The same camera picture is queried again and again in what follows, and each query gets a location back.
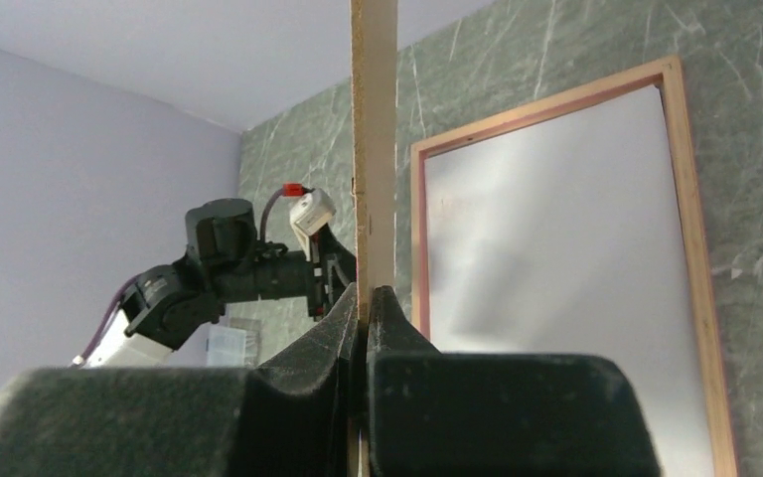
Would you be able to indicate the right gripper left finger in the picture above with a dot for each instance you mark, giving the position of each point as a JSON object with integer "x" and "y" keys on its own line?
{"x": 286, "y": 417}

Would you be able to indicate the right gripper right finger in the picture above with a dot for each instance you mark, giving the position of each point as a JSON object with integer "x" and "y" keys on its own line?
{"x": 465, "y": 414}

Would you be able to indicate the pink wooden picture frame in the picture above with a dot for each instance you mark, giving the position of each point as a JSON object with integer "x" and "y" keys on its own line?
{"x": 667, "y": 75}

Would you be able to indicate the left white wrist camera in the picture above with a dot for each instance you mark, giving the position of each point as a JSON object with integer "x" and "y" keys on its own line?
{"x": 312, "y": 210}

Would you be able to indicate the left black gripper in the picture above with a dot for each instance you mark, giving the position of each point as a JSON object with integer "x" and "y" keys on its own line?
{"x": 280, "y": 273}

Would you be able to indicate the clear plastic screw box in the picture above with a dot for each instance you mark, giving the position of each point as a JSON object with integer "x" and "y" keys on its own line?
{"x": 235, "y": 343}

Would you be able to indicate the seascape photo print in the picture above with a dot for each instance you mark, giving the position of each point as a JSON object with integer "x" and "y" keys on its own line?
{"x": 565, "y": 237}

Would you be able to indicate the brown backing board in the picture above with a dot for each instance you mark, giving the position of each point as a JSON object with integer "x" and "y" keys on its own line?
{"x": 373, "y": 66}

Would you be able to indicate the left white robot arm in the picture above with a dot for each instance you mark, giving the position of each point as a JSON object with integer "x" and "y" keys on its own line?
{"x": 227, "y": 261}

